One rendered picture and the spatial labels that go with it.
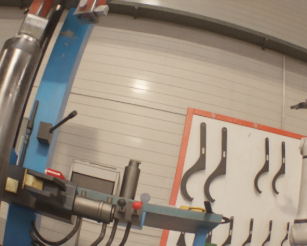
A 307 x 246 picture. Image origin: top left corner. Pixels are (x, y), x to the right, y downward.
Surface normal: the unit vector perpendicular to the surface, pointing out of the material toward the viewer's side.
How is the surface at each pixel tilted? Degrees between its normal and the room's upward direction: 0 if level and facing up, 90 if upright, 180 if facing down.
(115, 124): 90
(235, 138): 90
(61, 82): 90
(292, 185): 90
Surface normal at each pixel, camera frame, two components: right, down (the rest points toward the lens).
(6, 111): 0.67, -0.15
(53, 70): 0.06, -0.36
